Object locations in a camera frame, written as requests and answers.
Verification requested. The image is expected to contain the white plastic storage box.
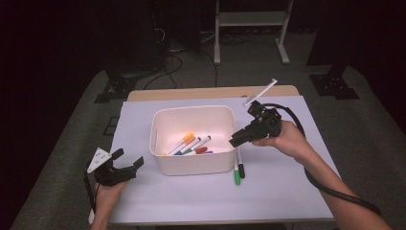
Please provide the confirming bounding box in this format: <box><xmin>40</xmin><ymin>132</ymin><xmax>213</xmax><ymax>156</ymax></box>
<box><xmin>148</xmin><ymin>104</ymin><xmax>240</xmax><ymax>176</ymax></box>

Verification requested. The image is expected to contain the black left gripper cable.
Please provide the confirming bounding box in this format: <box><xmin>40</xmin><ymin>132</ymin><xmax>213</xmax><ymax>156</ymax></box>
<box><xmin>82</xmin><ymin>161</ymin><xmax>98</xmax><ymax>216</ymax></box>

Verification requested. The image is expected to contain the black capped marker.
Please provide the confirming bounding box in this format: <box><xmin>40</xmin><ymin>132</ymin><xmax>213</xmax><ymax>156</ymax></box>
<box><xmin>237</xmin><ymin>147</ymin><xmax>246</xmax><ymax>179</ymax></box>

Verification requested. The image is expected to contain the yellow capped marker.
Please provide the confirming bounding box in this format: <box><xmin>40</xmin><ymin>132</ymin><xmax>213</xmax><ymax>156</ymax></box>
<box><xmin>162</xmin><ymin>131</ymin><xmax>194</xmax><ymax>156</ymax></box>

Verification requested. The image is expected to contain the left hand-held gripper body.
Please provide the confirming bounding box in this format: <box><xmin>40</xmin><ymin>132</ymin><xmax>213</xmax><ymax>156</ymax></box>
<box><xmin>86</xmin><ymin>147</ymin><xmax>138</xmax><ymax>188</ymax></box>

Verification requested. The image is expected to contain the dark blue capped marker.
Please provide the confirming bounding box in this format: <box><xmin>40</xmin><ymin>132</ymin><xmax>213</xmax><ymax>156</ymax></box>
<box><xmin>174</xmin><ymin>136</ymin><xmax>202</xmax><ymax>156</ymax></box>

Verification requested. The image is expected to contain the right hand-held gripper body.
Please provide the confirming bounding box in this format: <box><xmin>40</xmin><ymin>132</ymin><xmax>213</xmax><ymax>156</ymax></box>
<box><xmin>242</xmin><ymin>78</ymin><xmax>283</xmax><ymax>140</ymax></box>

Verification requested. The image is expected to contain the black floor cable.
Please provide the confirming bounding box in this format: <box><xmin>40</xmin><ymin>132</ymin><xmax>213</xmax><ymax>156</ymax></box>
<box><xmin>200</xmin><ymin>49</ymin><xmax>219</xmax><ymax>88</ymax></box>
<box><xmin>143</xmin><ymin>54</ymin><xmax>185</xmax><ymax>90</ymax></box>

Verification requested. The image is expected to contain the black floor frame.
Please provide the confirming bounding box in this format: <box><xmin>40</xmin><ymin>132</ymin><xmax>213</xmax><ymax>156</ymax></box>
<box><xmin>102</xmin><ymin>116</ymin><xmax>120</xmax><ymax>137</ymax></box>

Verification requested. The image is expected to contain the person's right hand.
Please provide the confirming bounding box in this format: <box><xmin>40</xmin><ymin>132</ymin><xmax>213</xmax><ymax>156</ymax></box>
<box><xmin>251</xmin><ymin>120</ymin><xmax>316</xmax><ymax>161</ymax></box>

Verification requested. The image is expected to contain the person's left hand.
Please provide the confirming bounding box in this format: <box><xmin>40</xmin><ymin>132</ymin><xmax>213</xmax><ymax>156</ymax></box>
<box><xmin>93</xmin><ymin>180</ymin><xmax>129</xmax><ymax>210</ymax></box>

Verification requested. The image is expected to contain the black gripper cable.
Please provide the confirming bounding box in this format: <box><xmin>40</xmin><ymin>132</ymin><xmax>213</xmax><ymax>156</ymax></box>
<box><xmin>82</xmin><ymin>161</ymin><xmax>98</xmax><ymax>216</ymax></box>
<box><xmin>260</xmin><ymin>103</ymin><xmax>383</xmax><ymax>217</ymax></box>

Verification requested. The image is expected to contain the black stand base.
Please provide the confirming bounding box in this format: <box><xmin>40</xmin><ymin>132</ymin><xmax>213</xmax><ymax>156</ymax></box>
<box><xmin>308</xmin><ymin>65</ymin><xmax>360</xmax><ymax>101</ymax></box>
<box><xmin>94</xmin><ymin>68</ymin><xmax>139</xmax><ymax>104</ymax></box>

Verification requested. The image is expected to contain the white metal frame stand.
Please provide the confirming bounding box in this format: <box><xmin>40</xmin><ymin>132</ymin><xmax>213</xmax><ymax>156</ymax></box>
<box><xmin>213</xmin><ymin>0</ymin><xmax>295</xmax><ymax>66</ymax></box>

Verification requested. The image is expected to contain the orange capped marker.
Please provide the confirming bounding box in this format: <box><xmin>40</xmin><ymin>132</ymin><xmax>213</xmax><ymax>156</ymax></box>
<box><xmin>170</xmin><ymin>135</ymin><xmax>196</xmax><ymax>156</ymax></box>

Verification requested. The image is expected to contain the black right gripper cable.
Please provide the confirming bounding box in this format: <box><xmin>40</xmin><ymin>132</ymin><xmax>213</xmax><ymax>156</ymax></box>
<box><xmin>260</xmin><ymin>103</ymin><xmax>383</xmax><ymax>217</ymax></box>

